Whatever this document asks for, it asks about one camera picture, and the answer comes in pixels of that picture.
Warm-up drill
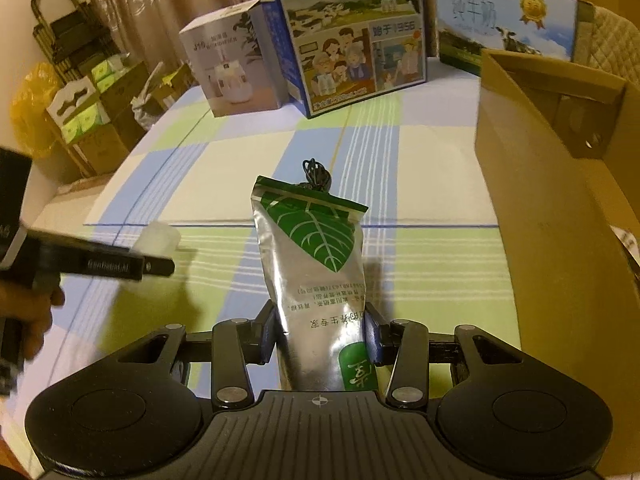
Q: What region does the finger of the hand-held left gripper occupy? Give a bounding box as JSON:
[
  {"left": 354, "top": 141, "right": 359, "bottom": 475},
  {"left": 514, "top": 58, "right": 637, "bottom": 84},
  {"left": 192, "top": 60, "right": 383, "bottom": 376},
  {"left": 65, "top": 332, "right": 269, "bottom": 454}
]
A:
[{"left": 59, "top": 239, "right": 177, "bottom": 282}]

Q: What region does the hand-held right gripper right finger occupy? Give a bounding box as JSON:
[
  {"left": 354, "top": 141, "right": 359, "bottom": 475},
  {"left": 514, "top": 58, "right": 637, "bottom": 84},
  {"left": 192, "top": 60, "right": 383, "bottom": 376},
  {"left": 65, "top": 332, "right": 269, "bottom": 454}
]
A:
[{"left": 364, "top": 304, "right": 523, "bottom": 408}]

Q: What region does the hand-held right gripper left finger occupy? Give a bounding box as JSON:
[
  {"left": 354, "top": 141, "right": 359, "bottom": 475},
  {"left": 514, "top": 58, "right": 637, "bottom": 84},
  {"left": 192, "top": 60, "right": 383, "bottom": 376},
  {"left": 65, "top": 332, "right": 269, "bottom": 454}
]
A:
[{"left": 112, "top": 301, "right": 278, "bottom": 409}]

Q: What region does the translucent plastic cup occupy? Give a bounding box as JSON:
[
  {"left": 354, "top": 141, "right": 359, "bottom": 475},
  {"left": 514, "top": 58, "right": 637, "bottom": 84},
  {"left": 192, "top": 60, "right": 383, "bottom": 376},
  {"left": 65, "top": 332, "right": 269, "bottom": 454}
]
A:
[{"left": 131, "top": 221, "right": 182, "bottom": 261}]

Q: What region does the silver green tea pouch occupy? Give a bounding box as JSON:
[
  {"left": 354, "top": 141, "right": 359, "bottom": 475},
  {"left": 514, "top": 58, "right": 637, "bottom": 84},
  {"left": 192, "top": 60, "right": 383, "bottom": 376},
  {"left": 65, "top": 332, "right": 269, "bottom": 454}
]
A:
[{"left": 250, "top": 175, "right": 370, "bottom": 392}]

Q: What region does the black cable bundle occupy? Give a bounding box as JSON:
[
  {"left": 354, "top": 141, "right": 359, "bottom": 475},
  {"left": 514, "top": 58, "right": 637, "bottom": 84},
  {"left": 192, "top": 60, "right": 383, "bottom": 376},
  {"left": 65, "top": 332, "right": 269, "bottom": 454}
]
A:
[{"left": 299, "top": 158, "right": 335, "bottom": 195}]

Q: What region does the person's left hand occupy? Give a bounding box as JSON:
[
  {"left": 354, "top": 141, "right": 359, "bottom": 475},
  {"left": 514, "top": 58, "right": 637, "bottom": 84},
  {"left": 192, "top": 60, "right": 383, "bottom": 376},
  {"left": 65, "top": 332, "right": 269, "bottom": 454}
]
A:
[{"left": 0, "top": 280, "right": 67, "bottom": 361}]

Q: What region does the plain brown cardboard box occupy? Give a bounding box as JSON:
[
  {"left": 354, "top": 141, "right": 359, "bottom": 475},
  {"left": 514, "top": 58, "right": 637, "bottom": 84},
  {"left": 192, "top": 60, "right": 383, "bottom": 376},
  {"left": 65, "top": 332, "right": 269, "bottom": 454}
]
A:
[{"left": 75, "top": 110, "right": 133, "bottom": 176}]

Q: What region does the yellow plastic bag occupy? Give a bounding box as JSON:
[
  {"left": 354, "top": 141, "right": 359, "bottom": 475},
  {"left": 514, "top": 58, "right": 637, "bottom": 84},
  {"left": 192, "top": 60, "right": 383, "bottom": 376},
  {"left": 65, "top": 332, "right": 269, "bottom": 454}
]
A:
[{"left": 10, "top": 62, "right": 63, "bottom": 158}]

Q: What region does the white plastic bag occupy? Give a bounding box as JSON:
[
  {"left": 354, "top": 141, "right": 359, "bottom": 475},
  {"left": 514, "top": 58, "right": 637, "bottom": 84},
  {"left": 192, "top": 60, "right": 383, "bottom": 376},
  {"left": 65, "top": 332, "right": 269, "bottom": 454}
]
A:
[{"left": 131, "top": 62, "right": 166, "bottom": 131}]

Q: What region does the plaid tablecloth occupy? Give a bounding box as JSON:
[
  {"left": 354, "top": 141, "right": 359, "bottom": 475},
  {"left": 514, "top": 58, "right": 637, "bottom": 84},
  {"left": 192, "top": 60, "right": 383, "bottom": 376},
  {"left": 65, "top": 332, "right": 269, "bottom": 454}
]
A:
[{"left": 10, "top": 80, "right": 616, "bottom": 411}]

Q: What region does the cardboard box of tissue packs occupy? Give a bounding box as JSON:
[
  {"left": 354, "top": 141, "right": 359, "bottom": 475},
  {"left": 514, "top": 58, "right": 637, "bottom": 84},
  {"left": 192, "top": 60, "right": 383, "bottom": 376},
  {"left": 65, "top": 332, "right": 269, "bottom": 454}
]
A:
[{"left": 90, "top": 55, "right": 151, "bottom": 108}]

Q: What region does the small brown cardboard box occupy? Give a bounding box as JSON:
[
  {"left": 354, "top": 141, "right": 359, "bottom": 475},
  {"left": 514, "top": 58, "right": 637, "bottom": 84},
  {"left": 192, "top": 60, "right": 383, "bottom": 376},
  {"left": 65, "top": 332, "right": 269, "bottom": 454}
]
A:
[{"left": 150, "top": 62, "right": 193, "bottom": 111}]

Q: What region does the black folding cart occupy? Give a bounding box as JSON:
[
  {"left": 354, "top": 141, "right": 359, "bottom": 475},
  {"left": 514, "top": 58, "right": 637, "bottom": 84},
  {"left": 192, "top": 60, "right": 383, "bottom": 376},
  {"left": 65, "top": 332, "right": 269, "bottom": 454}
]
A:
[{"left": 30, "top": 0, "right": 113, "bottom": 81}]

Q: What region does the white humidifier box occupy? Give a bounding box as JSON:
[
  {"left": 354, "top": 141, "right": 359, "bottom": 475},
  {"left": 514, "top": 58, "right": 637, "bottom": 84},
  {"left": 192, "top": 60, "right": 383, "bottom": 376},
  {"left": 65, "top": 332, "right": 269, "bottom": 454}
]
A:
[{"left": 179, "top": 1, "right": 288, "bottom": 118}]

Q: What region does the brown patterned curtain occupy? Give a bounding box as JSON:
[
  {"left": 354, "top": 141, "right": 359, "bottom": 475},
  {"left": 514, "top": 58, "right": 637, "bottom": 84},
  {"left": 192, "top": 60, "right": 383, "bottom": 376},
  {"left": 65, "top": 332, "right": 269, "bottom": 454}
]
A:
[{"left": 77, "top": 0, "right": 436, "bottom": 86}]

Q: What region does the dark blue milk carton box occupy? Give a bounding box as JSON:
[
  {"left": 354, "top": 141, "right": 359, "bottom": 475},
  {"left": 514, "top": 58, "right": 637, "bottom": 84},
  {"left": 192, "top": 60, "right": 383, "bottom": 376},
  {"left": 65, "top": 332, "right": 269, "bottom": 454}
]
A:
[{"left": 247, "top": 0, "right": 428, "bottom": 120}]

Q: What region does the light blue milk carton box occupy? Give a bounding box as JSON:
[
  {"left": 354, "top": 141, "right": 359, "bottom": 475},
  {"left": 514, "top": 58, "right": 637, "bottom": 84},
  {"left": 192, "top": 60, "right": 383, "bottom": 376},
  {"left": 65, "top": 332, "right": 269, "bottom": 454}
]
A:
[{"left": 432, "top": 0, "right": 596, "bottom": 78}]

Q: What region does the chair with quilted cover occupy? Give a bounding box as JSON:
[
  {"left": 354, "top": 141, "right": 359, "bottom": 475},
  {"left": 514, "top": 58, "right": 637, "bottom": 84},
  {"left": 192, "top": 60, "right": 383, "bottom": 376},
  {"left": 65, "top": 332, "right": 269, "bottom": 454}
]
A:
[{"left": 582, "top": 2, "right": 640, "bottom": 92}]

